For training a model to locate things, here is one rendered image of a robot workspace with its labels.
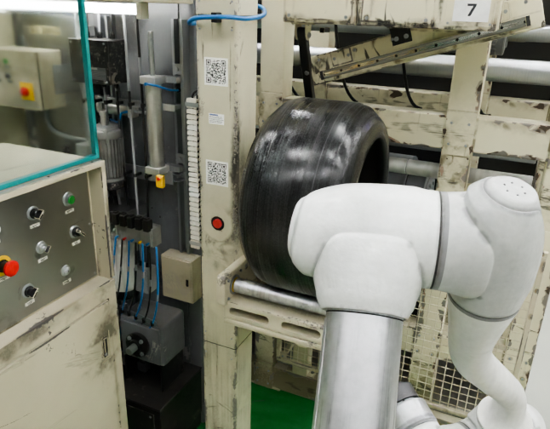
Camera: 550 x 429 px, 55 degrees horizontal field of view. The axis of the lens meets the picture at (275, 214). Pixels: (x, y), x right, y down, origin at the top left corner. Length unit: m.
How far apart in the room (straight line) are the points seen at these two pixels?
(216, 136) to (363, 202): 0.92
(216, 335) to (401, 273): 1.23
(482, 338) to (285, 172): 0.67
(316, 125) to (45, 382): 0.99
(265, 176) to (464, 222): 0.72
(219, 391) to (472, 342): 1.27
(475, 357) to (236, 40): 1.00
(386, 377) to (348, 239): 0.17
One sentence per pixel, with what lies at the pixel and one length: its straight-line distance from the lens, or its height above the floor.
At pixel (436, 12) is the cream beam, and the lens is 1.59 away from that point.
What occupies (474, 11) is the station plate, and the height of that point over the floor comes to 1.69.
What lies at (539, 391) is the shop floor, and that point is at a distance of 2.98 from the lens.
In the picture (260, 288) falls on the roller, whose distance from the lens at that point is 1.57.
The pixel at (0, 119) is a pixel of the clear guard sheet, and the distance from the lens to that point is 1.36.
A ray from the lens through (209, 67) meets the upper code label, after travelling 1.53.
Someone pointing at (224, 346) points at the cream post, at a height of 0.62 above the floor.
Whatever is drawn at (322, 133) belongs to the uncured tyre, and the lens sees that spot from 1.33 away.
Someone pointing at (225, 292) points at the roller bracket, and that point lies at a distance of 1.58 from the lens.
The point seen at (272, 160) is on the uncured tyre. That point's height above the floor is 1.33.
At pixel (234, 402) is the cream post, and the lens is 1.96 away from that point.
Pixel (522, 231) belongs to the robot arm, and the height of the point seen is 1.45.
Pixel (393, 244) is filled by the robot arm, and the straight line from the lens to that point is 0.67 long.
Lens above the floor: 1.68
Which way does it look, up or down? 21 degrees down
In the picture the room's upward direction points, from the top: 2 degrees clockwise
